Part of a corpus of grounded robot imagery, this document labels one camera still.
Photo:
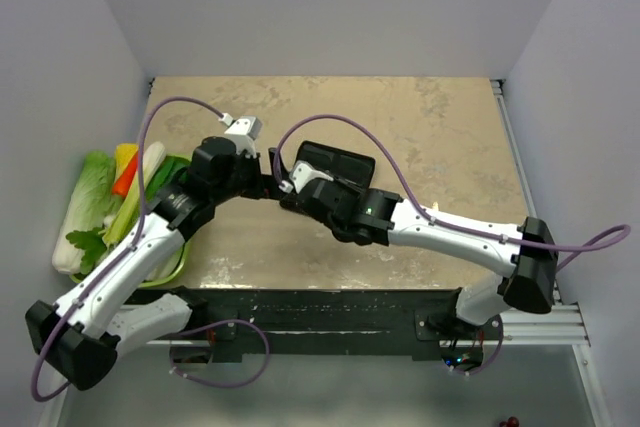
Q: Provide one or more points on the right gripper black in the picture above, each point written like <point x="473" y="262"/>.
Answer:
<point x="340" y="186"/>

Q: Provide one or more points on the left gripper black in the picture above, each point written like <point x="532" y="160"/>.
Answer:
<point x="266" y="185"/>

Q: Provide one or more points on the black zip tool case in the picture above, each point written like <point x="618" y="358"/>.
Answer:
<point x="354" y="169"/>

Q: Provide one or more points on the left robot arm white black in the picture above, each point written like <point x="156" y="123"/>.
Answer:
<point x="85" y="332"/>

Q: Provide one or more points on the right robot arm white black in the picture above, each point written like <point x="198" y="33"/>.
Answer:
<point x="519" y="257"/>

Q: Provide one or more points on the dark green bok choy toy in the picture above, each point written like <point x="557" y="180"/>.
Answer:
<point x="167" y="170"/>

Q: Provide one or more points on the white green leek toy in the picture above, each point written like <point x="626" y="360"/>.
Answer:
<point x="128" y="212"/>

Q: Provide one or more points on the green vegetable basket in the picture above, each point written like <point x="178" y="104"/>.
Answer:
<point x="160" y="275"/>

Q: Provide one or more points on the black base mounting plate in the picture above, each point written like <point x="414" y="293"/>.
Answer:
<point x="418" y="324"/>

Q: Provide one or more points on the yellow pepper toy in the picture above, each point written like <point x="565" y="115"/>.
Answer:
<point x="126" y="162"/>

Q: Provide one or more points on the orange carrot toy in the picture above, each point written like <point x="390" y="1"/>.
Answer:
<point x="121" y="189"/>

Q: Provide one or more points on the napa cabbage toy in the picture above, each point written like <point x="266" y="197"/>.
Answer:
<point x="91" y="202"/>

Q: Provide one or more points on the parsley leaf toy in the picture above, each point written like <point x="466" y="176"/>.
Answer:
<point x="91" y="245"/>

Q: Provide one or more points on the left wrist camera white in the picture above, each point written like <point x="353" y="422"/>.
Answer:
<point x="243" y="132"/>

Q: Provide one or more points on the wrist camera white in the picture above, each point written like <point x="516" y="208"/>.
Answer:
<point x="243" y="132"/>
<point x="300" y="176"/>

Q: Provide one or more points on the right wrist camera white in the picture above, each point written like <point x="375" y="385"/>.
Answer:
<point x="300" y="176"/>

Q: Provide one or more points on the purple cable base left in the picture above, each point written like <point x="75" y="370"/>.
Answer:
<point x="225" y="362"/>

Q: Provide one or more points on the aluminium frame rail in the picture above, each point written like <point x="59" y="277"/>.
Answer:
<point x="564" y="325"/>

